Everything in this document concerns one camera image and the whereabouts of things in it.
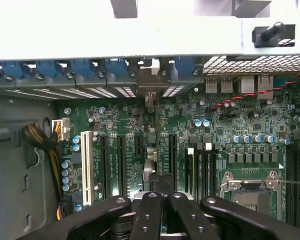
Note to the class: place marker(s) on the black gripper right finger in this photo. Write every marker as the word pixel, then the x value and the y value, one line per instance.
pixel 187 217

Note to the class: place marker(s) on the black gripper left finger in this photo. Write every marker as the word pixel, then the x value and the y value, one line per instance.
pixel 147 220

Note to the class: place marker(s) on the black RAM slot white latches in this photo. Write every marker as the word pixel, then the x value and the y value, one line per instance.
pixel 208 170
pixel 190 172
pixel 299 180

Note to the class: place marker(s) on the short black expansion slot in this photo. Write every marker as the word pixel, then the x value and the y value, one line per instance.
pixel 139 146

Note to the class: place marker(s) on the white PCI expansion slot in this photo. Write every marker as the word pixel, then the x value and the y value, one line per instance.
pixel 87 167

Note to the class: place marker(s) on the green Dell motherboard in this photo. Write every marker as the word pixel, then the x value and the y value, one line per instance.
pixel 130 117

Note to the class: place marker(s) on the thin metal locking lever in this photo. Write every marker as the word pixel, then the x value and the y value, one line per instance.
pixel 295 182

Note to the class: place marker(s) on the white power connector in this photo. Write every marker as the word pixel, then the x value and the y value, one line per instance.
pixel 61 130

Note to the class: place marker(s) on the silver USB port stack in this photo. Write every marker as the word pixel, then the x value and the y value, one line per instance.
pixel 211 84
pixel 226 84

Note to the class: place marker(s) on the open grey PC case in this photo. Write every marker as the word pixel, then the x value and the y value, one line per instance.
pixel 20 155

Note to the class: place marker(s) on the plain silver port housing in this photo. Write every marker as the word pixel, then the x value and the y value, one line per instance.
pixel 247 85

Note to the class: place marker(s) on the silver network port housing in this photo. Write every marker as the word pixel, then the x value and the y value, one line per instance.
pixel 265 86

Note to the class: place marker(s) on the teal serial port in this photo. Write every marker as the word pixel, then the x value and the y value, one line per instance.
pixel 287 82

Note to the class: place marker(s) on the black case lock knob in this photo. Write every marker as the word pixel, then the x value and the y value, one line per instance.
pixel 272 31

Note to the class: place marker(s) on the light grey parts rack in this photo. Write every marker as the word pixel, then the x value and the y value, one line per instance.
pixel 252 11

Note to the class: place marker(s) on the CPU socket metal frame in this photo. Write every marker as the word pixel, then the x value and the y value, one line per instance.
pixel 250 197

